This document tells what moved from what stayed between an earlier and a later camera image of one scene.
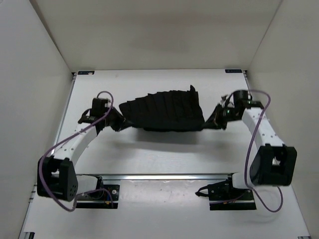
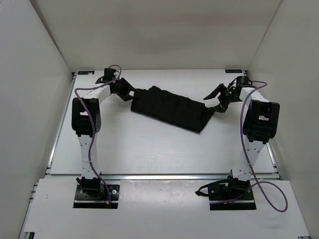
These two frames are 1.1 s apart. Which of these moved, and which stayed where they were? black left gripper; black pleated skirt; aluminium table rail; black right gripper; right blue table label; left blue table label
Moved: black right gripper; black pleated skirt; black left gripper
Stayed: right blue table label; left blue table label; aluminium table rail
